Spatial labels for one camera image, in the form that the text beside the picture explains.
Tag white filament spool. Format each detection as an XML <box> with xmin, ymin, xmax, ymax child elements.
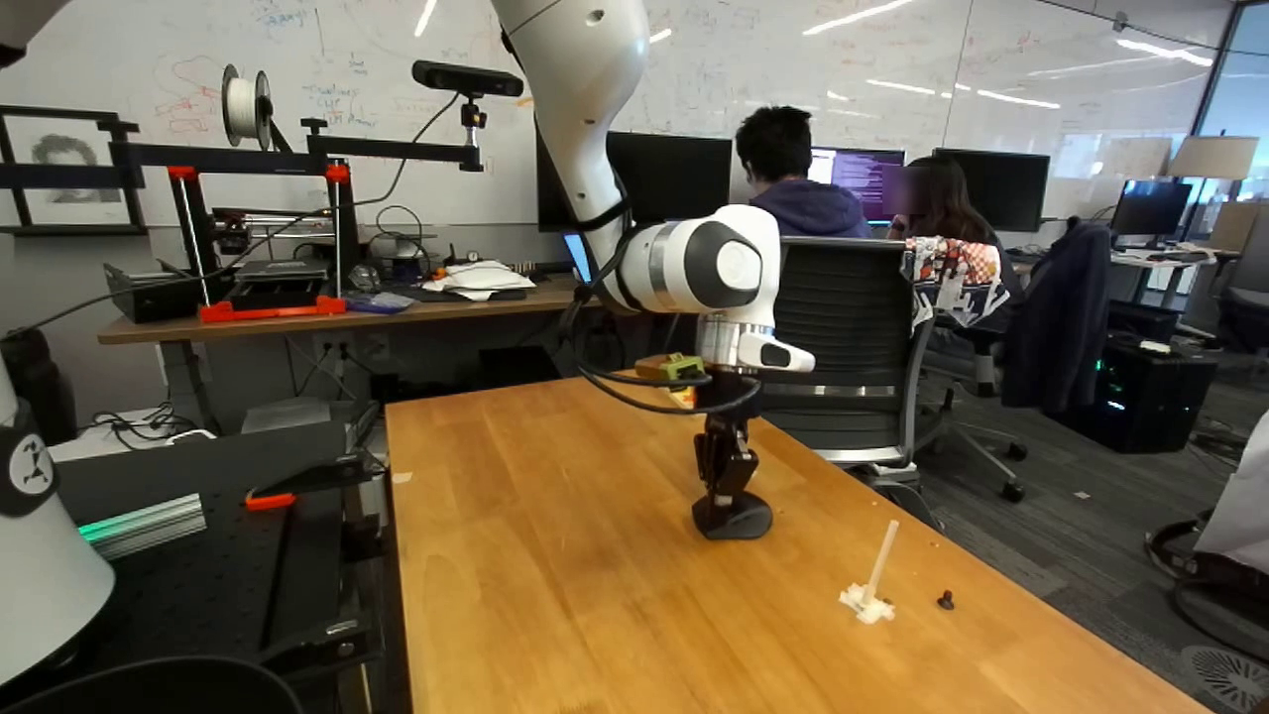
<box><xmin>222</xmin><ymin>64</ymin><xmax>272</xmax><ymax>147</ymax></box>

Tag black monitor right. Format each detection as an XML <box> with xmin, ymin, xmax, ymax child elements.
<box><xmin>938</xmin><ymin>147</ymin><xmax>1052</xmax><ymax>231</ymax></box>

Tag near white peg stand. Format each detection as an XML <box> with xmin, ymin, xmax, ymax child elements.
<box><xmin>835</xmin><ymin>524</ymin><xmax>900</xmax><ymax>626</ymax></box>

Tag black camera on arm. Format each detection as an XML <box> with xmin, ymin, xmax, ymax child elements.
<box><xmin>411</xmin><ymin>60</ymin><xmax>522</xmax><ymax>97</ymax></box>

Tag open laptop left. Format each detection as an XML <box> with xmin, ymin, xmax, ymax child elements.
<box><xmin>561</xmin><ymin>231</ymin><xmax>593</xmax><ymax>288</ymax></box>

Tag dark jacket on chair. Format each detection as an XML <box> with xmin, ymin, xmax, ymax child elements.
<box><xmin>1003</xmin><ymin>224</ymin><xmax>1110</xmax><ymax>418</ymax></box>

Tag person with long dark hair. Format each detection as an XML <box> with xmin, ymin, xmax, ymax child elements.
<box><xmin>892</xmin><ymin>156</ymin><xmax>996</xmax><ymax>247</ymax></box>

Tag black computer mouse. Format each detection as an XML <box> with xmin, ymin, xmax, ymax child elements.
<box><xmin>694</xmin><ymin>491</ymin><xmax>772</xmax><ymax>538</ymax></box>

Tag grey mesh office chair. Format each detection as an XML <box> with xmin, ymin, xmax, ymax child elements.
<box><xmin>757</xmin><ymin>231</ymin><xmax>1031</xmax><ymax>508</ymax></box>

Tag green clear box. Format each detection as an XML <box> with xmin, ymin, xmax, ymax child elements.
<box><xmin>80</xmin><ymin>491</ymin><xmax>204</xmax><ymax>559</ymax></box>

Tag colourful stacking block toy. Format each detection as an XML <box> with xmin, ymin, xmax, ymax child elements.
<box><xmin>635</xmin><ymin>353</ymin><xmax>700</xmax><ymax>390</ymax></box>

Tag person in blue hoodie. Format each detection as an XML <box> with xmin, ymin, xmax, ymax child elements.
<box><xmin>732</xmin><ymin>109</ymin><xmax>864</xmax><ymax>237</ymax></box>

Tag wooden side desk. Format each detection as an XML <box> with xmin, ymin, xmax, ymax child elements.
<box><xmin>95</xmin><ymin>272</ymin><xmax>614</xmax><ymax>432</ymax></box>

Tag red black 3D printer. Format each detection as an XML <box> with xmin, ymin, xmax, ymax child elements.
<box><xmin>165</xmin><ymin>160</ymin><xmax>362</xmax><ymax>325</ymax></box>

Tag floral cloth on chair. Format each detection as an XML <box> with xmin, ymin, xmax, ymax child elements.
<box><xmin>900</xmin><ymin>237</ymin><xmax>1010</xmax><ymax>325</ymax></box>

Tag large black monitor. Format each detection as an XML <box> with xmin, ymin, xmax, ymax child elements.
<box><xmin>535</xmin><ymin>132</ymin><xmax>731</xmax><ymax>231</ymax></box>

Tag orange handled tool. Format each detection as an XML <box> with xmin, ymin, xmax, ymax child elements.
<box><xmin>240</xmin><ymin>491</ymin><xmax>297</xmax><ymax>512</ymax></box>

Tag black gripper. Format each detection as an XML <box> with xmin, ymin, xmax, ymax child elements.
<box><xmin>694</xmin><ymin>372</ymin><xmax>760</xmax><ymax>503</ymax></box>

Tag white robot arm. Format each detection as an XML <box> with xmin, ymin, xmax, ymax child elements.
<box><xmin>491</xmin><ymin>0</ymin><xmax>817</xmax><ymax>390</ymax></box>

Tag monitor with purple screen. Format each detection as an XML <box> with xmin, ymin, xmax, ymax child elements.
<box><xmin>810</xmin><ymin>147</ymin><xmax>902</xmax><ymax>224</ymax></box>

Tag stack of white papers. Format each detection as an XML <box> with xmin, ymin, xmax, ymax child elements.
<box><xmin>425</xmin><ymin>263</ymin><xmax>532</xmax><ymax>300</ymax></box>

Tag black computer tower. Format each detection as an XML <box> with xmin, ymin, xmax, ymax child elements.
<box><xmin>1084</xmin><ymin>340</ymin><xmax>1214</xmax><ymax>454</ymax></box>

